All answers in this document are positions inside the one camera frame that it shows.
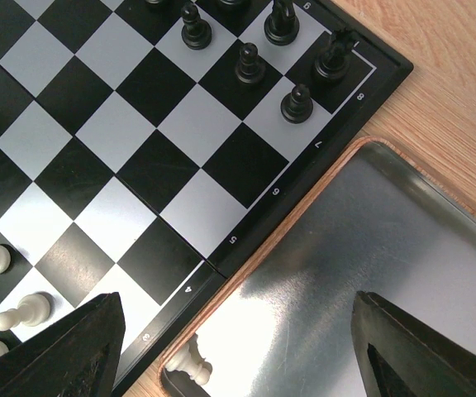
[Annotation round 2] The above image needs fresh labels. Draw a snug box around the black knight right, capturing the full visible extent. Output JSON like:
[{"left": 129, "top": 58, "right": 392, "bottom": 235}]
[{"left": 264, "top": 0, "right": 300, "bottom": 46}]

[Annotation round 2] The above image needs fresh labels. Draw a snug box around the black pawn f file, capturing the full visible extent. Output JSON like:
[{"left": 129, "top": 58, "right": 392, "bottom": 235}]
[{"left": 181, "top": 2, "right": 212, "bottom": 50}]

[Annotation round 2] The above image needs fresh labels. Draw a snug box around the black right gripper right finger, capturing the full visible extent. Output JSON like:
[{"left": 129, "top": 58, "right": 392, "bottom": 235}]
[{"left": 351, "top": 290, "right": 476, "bottom": 396}]

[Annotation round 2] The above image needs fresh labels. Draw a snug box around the white piece tray bottom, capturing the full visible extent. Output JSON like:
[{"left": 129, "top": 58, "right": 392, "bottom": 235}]
[{"left": 164, "top": 343, "right": 211, "bottom": 385}]

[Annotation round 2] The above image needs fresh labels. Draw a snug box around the black rook right corner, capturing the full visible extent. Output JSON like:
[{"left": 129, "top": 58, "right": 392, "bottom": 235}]
[{"left": 312, "top": 28, "right": 357, "bottom": 84}]

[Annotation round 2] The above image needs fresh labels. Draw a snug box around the black pawn h file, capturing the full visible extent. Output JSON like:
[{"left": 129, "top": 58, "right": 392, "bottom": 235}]
[{"left": 280, "top": 84, "right": 313, "bottom": 124}]

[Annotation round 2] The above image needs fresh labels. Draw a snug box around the metal tray wooden rim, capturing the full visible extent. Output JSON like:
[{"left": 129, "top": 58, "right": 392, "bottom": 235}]
[{"left": 158, "top": 138, "right": 476, "bottom": 396}]

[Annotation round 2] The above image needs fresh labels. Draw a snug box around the black pawn g file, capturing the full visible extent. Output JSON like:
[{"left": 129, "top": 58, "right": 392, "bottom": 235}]
[{"left": 235, "top": 42, "right": 266, "bottom": 86}]

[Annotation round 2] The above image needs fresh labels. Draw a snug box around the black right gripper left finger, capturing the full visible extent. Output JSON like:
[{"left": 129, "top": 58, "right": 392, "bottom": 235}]
[{"left": 0, "top": 292, "right": 126, "bottom": 396}]

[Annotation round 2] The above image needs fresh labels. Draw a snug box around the black white chessboard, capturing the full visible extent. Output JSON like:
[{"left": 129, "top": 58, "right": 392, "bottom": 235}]
[{"left": 0, "top": 1, "right": 413, "bottom": 396}]

